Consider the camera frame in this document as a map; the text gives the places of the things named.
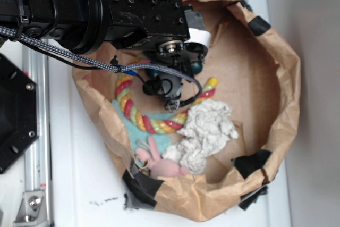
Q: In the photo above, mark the dark green plastic pickle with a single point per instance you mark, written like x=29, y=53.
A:
x=196, y=68

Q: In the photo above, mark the light blue cloth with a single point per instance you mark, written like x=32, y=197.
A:
x=162, y=140

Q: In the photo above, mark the aluminium extrusion rail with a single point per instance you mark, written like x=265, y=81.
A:
x=37, y=158

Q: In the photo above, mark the pink plush bunny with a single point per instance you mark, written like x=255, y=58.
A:
x=148, y=155

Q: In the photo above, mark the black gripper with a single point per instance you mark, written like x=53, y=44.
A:
x=169, y=32

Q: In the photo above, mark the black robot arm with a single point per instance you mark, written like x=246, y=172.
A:
x=77, y=25

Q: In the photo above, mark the metal corner bracket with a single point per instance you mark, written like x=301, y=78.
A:
x=33, y=210

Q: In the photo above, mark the crumpled white paper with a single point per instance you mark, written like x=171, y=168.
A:
x=207, y=130

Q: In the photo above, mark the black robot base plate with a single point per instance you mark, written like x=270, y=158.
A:
x=18, y=113

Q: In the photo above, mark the multicolour twisted rope toy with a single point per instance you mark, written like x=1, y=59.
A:
x=146, y=123

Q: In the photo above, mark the brown paper bag bin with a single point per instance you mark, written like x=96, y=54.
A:
x=259, y=75

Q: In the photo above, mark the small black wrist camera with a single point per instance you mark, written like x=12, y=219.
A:
x=166, y=87

